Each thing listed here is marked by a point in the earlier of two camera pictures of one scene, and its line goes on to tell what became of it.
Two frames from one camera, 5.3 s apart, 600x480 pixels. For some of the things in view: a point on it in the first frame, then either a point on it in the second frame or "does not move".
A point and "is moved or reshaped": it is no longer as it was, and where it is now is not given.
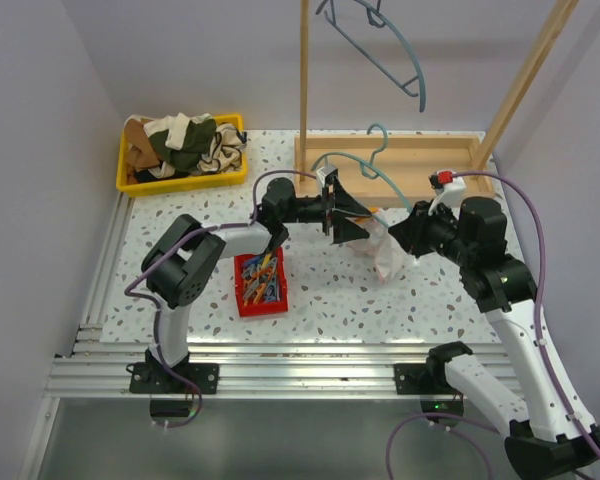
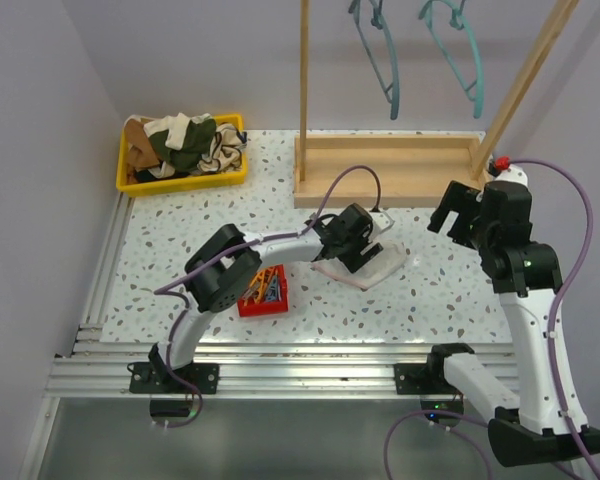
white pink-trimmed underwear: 387,258 is moved or reshaped
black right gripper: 411,231 -> 472,200
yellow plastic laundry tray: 199,181 does not move
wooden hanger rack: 408,166 does not move
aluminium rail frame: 98,368 does not move
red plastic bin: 267,308 does not move
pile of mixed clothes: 181,145 does not move
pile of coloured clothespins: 260,280 does not move
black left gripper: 342,229 -> 359,259
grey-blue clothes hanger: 366,54 is moved or reshaped
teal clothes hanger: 364,164 -> 459,21
